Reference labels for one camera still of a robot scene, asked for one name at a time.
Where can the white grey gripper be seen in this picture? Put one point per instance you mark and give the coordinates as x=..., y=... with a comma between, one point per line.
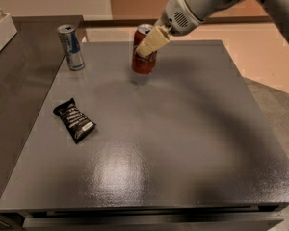
x=175, y=16

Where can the red coke can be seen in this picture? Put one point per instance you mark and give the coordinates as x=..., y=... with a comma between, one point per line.
x=142, y=65

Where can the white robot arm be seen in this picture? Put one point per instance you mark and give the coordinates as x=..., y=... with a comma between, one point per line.
x=277, y=11

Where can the silver blue energy drink can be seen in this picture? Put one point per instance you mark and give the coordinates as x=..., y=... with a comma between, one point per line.
x=71, y=46

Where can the black rxbar chocolate wrapper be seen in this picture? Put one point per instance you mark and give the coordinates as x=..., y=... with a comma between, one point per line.
x=77, y=123

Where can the white box on counter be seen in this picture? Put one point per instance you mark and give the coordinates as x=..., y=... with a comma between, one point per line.
x=7, y=30

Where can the grey drawer front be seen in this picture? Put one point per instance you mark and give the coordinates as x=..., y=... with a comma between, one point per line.
x=157, y=222

